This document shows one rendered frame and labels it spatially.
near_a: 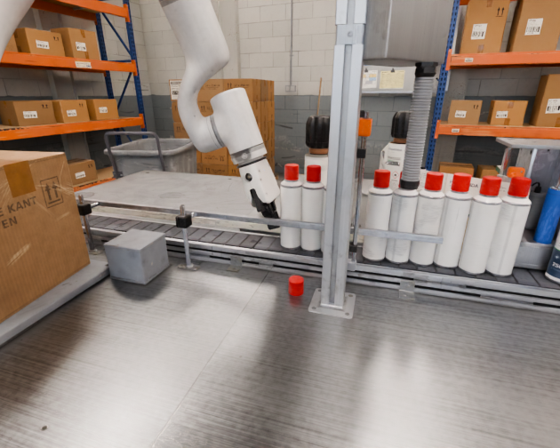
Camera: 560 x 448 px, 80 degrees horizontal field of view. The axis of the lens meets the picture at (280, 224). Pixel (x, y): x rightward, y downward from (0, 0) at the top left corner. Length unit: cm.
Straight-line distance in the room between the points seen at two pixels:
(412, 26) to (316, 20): 483
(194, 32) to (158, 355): 58
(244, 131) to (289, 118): 472
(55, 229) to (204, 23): 52
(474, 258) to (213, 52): 67
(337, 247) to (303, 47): 490
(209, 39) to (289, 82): 476
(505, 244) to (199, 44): 72
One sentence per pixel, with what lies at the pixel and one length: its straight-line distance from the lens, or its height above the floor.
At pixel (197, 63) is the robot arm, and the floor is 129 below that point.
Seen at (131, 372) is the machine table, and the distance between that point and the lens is 62.
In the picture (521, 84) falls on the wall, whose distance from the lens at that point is 521.
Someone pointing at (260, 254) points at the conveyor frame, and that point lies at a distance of 82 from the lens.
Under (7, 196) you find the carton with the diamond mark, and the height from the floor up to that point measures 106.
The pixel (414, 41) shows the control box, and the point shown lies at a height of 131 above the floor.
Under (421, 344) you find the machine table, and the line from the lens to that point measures 67.
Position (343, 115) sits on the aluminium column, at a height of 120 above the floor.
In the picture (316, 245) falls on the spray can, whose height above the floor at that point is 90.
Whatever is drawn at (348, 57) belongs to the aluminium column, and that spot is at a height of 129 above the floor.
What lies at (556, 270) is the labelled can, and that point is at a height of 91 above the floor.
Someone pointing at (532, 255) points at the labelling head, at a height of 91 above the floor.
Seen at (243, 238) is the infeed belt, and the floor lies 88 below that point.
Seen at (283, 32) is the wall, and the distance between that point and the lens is 557.
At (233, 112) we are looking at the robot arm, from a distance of 78.
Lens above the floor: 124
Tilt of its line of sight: 21 degrees down
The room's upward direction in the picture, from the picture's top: straight up
